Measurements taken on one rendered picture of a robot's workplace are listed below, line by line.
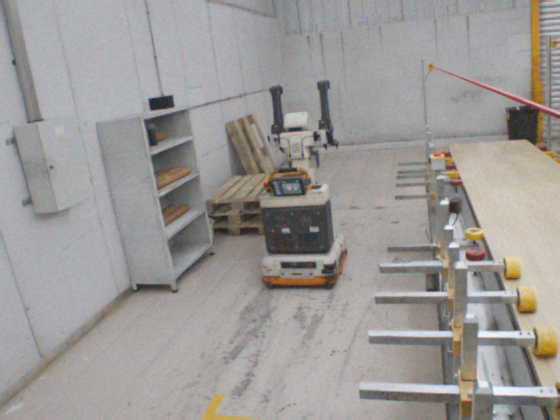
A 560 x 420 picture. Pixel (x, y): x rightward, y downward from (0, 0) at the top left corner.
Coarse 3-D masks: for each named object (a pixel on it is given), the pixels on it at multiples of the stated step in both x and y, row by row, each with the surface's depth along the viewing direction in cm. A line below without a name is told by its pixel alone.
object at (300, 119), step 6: (288, 114) 401; (294, 114) 399; (300, 114) 397; (306, 114) 397; (288, 120) 399; (294, 120) 397; (300, 120) 395; (306, 120) 394; (288, 126) 397; (294, 126) 396; (300, 126) 395; (306, 126) 395
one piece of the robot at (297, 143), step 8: (280, 136) 398; (288, 136) 396; (296, 136) 394; (304, 136) 392; (312, 136) 394; (280, 144) 400; (288, 144) 397; (296, 144) 395; (304, 144) 393; (312, 144) 393; (288, 152) 398; (296, 152) 397; (304, 152) 394; (296, 160) 404; (304, 160) 402; (304, 168) 403; (312, 168) 408; (312, 176) 405
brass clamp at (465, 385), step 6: (456, 378) 116; (462, 384) 110; (468, 384) 109; (462, 390) 108; (468, 390) 107; (462, 396) 106; (462, 402) 105; (468, 402) 104; (462, 408) 105; (468, 408) 105; (462, 414) 106; (468, 414) 105
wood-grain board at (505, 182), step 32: (480, 160) 360; (512, 160) 348; (544, 160) 336; (480, 192) 280; (512, 192) 272; (544, 192) 264; (480, 224) 229; (512, 224) 223; (544, 224) 217; (512, 256) 189; (544, 256) 185; (512, 288) 164; (544, 288) 161; (544, 320) 142; (544, 384) 114
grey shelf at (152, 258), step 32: (128, 128) 377; (160, 128) 467; (192, 128) 458; (128, 160) 386; (160, 160) 478; (192, 160) 469; (128, 192) 396; (160, 192) 398; (192, 192) 480; (128, 224) 406; (160, 224) 397; (192, 224) 492; (128, 256) 417; (160, 256) 407; (192, 256) 459
